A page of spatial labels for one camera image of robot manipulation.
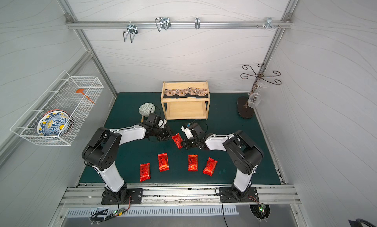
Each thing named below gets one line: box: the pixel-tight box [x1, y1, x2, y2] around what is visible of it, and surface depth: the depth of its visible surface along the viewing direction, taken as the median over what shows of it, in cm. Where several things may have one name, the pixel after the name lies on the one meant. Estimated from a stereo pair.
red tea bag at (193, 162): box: [188, 154, 198, 172], surface depth 85 cm
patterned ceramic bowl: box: [138, 102, 156, 117], surface depth 110 cm
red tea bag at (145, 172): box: [139, 162, 151, 183], surface depth 81 cm
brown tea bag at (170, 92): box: [166, 88, 174, 97], surface depth 95 cm
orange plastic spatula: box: [75, 88, 97, 105], surface depth 80 cm
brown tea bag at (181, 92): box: [179, 88, 186, 97], surface depth 95 cm
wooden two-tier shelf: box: [160, 80, 211, 121], surface depth 106 cm
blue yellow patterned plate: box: [36, 109, 74, 137], surface depth 62 cm
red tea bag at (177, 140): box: [171, 132, 184, 150], surface depth 92 cm
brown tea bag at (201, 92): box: [198, 88, 205, 97], surface depth 95 cm
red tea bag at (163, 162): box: [157, 152, 170, 172], surface depth 85 cm
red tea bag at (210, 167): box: [202, 157, 218, 177], surface depth 83 cm
